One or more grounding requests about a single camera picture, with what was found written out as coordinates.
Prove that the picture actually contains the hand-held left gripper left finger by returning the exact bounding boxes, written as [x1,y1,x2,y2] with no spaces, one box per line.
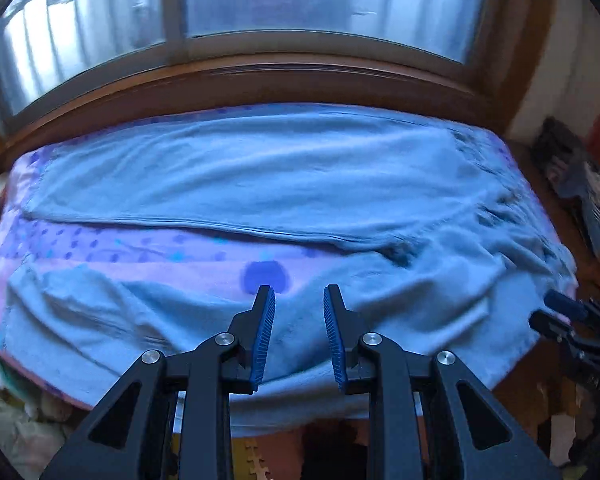
[40,285,277,480]

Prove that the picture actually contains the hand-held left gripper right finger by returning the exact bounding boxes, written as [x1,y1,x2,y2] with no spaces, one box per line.
[322,284,563,480]

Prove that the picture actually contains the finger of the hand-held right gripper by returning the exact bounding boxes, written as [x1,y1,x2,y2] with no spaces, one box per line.
[528,310,600,356]
[544,290,600,333]

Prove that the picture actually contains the light blue soft pants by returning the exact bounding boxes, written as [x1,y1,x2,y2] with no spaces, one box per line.
[0,105,581,436]

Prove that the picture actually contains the grey-blue cloth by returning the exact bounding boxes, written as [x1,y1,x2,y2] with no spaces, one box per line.
[560,165,593,198]

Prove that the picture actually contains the yellow foam puzzle mat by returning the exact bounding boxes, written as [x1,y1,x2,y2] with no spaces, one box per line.
[172,430,306,480]

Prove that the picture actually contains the purple dotted bed sheet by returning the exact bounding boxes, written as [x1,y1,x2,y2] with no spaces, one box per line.
[0,102,581,411]

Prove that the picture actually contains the aluminium sliding window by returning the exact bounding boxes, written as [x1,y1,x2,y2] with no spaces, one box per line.
[0,0,501,136]

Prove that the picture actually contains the wooden window frame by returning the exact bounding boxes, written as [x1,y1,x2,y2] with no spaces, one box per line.
[0,0,556,171]

